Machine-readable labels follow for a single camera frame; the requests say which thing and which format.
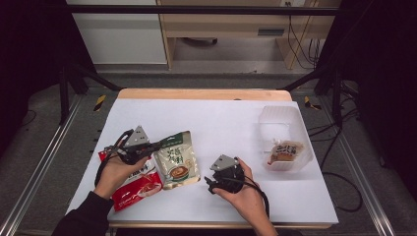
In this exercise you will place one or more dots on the black metal stand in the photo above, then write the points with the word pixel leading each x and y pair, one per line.
pixel 337 98
pixel 64 98

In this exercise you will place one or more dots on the white cabinet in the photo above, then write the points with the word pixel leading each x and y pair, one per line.
pixel 121 39

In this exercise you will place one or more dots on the black horizontal bar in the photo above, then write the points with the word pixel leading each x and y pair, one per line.
pixel 196 10

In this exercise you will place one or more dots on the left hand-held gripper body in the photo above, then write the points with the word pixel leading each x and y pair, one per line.
pixel 136 139

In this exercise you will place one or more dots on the white paper sheet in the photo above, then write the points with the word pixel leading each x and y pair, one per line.
pixel 213 124

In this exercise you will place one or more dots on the clear plastic container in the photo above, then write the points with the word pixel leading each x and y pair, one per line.
pixel 278 118

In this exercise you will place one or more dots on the aluminium rail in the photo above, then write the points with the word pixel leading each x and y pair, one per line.
pixel 360 177
pixel 32 183

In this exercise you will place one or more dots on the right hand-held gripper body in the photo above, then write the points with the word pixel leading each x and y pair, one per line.
pixel 229 180

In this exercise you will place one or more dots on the light wooden desk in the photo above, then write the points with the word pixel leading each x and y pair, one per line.
pixel 223 24

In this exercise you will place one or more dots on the small orange spout pouch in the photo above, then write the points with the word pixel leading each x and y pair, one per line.
pixel 286 151

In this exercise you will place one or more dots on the dark curtain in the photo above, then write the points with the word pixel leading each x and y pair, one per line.
pixel 26 65
pixel 387 82

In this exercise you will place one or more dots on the person's left hand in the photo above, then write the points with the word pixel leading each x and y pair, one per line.
pixel 113 177

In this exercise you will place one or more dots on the green and beige sauce packet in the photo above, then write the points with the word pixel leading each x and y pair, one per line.
pixel 178 167

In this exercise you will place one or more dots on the person's right hand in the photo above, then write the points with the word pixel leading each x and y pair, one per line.
pixel 249 198

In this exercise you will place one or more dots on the yellow and black tape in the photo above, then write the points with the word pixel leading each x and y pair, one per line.
pixel 307 101
pixel 100 102

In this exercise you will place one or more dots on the red sauce packet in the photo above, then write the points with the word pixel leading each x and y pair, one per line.
pixel 137 191

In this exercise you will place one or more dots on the wooden table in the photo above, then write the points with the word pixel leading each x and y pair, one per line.
pixel 196 94

